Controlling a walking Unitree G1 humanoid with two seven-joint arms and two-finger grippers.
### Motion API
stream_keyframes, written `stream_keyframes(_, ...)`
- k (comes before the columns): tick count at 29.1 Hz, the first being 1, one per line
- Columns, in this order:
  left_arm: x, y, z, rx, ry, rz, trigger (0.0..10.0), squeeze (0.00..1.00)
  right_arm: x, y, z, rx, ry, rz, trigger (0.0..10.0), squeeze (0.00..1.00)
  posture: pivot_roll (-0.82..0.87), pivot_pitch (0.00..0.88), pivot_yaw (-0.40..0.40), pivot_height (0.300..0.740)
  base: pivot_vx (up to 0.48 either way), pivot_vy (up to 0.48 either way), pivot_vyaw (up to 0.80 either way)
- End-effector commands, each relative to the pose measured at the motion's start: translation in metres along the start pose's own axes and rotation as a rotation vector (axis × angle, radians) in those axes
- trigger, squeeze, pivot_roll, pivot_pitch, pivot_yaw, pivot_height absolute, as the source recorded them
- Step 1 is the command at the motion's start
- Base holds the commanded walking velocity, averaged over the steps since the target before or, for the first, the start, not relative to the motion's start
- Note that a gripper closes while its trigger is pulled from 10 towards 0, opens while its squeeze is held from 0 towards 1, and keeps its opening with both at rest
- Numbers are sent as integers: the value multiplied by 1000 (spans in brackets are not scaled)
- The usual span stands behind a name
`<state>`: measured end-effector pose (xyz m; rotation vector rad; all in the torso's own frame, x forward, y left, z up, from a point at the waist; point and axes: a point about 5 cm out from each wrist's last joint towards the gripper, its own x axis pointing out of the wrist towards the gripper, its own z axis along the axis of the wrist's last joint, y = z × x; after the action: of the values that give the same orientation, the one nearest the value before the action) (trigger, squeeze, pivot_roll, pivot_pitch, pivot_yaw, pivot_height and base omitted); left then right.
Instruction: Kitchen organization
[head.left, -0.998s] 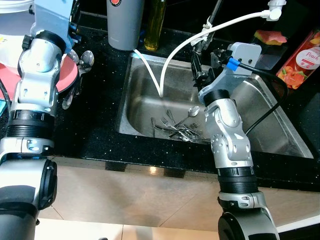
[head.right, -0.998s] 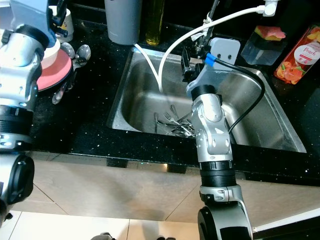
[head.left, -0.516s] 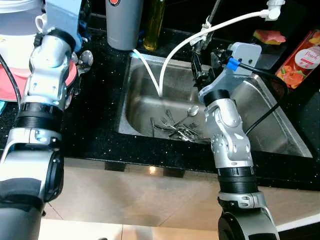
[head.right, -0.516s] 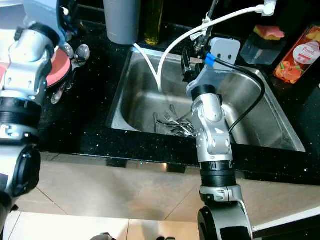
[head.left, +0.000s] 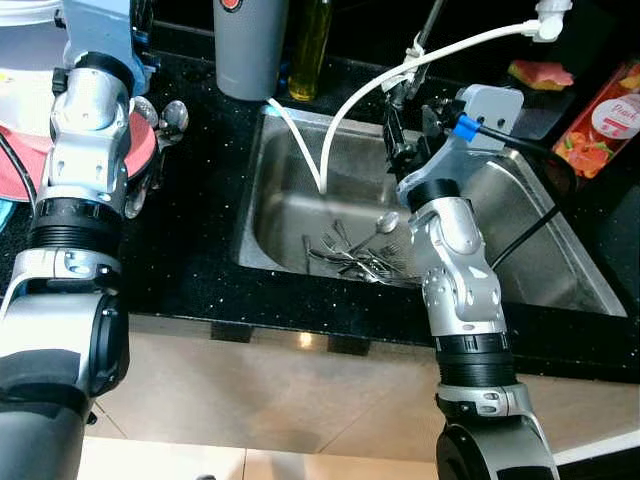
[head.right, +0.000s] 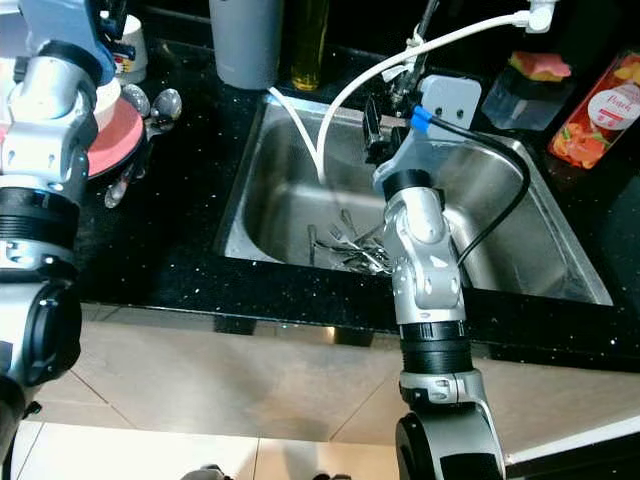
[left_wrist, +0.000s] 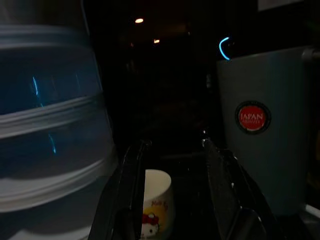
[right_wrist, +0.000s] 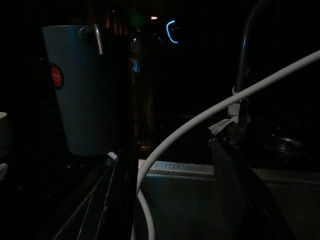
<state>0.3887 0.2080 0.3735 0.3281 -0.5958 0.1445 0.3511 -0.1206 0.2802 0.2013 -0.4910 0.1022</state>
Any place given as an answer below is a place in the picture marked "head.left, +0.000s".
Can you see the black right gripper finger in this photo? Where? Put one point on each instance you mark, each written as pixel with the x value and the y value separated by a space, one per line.
pixel 438 125
pixel 400 140

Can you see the pink plate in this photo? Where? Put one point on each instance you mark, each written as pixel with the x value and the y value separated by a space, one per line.
pixel 142 150

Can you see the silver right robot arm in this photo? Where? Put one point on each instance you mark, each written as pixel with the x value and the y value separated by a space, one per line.
pixel 460 280

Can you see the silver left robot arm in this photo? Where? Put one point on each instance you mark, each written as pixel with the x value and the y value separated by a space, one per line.
pixel 80 130

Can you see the white tie on tap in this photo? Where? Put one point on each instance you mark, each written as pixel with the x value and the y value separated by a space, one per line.
pixel 415 47

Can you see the tall steel tap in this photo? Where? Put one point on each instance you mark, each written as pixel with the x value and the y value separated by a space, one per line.
pixel 427 28

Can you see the pink and yellow sponge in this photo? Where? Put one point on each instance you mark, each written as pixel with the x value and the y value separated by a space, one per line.
pixel 540 75

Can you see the glass bottle of yellow oil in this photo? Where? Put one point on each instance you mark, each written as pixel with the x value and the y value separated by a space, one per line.
pixel 308 60

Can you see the stainless steel sink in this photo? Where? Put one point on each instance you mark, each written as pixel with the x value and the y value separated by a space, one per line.
pixel 290 215

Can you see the grey tumbler with red sticker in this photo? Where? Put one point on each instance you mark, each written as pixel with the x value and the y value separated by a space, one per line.
pixel 250 60

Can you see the red peach juice carton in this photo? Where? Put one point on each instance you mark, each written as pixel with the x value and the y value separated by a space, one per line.
pixel 610 120

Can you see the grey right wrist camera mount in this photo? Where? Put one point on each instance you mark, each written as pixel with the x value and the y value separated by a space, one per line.
pixel 490 105

